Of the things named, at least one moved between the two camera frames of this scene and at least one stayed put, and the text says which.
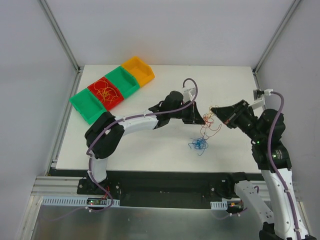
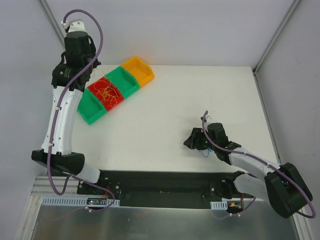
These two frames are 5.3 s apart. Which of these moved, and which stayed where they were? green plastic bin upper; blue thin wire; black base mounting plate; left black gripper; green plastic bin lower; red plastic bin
Moved: left black gripper; blue thin wire
Stayed: red plastic bin; green plastic bin upper; green plastic bin lower; black base mounting plate
